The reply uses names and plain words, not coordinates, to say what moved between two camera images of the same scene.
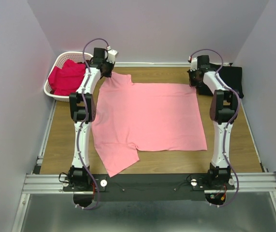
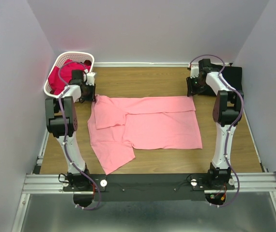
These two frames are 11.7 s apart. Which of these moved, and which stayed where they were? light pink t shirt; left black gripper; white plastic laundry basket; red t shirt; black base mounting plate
Moved: light pink t shirt; left black gripper
Stayed: white plastic laundry basket; red t shirt; black base mounting plate
